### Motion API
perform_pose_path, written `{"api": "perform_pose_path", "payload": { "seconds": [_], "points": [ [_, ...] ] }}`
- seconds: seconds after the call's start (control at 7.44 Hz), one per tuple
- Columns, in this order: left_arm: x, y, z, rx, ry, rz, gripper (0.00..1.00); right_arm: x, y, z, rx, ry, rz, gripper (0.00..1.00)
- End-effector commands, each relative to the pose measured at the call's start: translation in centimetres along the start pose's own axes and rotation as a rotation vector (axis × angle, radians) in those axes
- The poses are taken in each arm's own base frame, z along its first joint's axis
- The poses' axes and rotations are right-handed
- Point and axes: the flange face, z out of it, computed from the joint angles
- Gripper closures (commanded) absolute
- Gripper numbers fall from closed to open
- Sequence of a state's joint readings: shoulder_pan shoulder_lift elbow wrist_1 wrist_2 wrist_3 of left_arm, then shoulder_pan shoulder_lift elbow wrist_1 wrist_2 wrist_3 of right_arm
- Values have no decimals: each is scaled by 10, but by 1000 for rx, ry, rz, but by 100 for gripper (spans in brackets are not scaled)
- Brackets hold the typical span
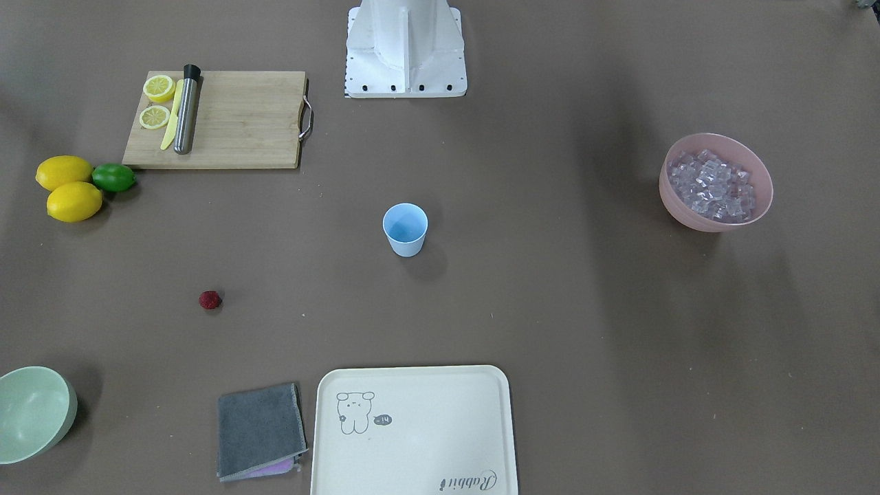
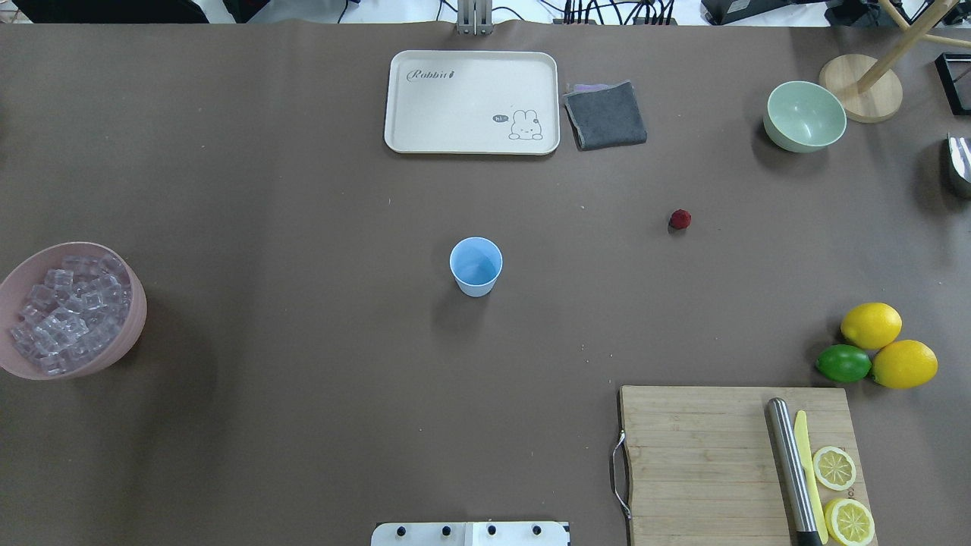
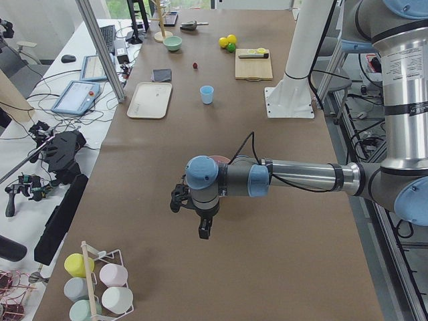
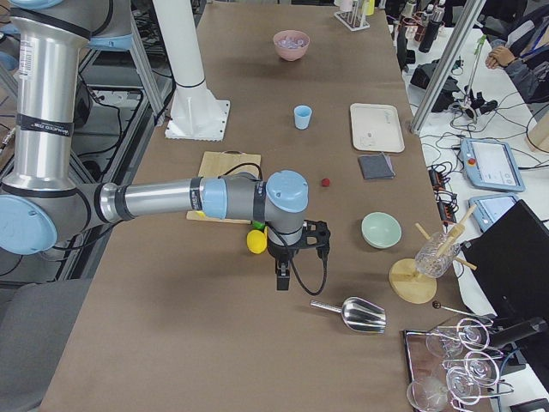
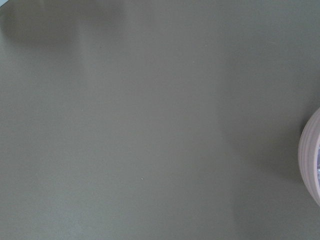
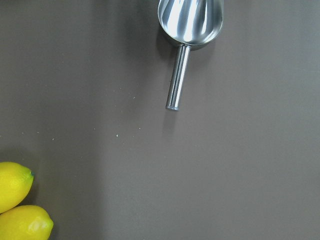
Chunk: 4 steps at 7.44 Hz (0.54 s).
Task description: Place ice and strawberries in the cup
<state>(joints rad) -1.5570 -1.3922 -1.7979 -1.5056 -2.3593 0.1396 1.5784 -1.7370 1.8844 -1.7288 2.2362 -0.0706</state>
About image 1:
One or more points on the light blue plastic cup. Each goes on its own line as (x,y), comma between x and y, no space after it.
(405,226)

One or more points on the pile of clear ice cubes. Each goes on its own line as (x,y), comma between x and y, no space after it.
(712,187)

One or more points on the cream rabbit tray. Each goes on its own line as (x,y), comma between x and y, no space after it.
(414,430)

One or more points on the red strawberry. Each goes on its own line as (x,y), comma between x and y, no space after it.
(210,300)

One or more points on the wooden cutting board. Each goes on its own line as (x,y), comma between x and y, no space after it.
(245,119)

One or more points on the grey folded cloth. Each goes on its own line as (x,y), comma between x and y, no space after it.
(260,433)

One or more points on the steel muddler black tip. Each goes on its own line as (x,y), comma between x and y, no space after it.
(184,133)

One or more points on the yellow plastic knife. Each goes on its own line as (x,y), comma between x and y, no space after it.
(172,124)

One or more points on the pink bowl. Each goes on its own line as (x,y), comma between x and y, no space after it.
(731,150)

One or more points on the lower lemon half slice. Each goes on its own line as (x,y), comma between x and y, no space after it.
(154,117)

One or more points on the lemon half slice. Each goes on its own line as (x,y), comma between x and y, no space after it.
(159,88)
(154,117)

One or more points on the upper lemon half slice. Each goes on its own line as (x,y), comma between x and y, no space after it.
(159,88)

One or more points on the green lime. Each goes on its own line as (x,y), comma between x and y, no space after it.
(113,177)

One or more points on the lower whole yellow lemon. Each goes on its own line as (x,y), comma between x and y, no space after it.
(74,201)

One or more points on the whole yellow lemon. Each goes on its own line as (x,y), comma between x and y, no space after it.
(59,170)
(74,201)

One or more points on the upper whole yellow lemon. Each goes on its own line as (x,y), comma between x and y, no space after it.
(59,170)

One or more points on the pale green bowl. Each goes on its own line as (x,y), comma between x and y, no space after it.
(38,408)

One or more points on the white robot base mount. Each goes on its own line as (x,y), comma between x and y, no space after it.
(405,49)

